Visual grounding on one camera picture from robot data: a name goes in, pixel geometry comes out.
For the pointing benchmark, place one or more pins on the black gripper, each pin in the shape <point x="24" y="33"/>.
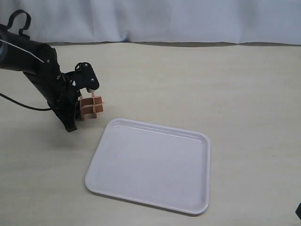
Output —
<point x="65" y="103"/>

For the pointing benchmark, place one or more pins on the notched wooden puzzle piece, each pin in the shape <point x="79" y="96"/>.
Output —
<point x="92" y="105"/>

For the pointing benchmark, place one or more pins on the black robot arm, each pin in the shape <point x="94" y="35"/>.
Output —
<point x="39" y="63"/>

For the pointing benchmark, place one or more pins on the white plastic tray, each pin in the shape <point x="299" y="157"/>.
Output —
<point x="154" y="165"/>

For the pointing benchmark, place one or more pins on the white backdrop cloth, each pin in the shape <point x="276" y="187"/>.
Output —
<point x="88" y="21"/>

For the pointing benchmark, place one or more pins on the black object at edge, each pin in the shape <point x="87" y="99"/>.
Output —
<point x="298" y="211"/>

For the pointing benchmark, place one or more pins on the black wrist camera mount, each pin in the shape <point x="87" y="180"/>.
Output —
<point x="83" y="77"/>

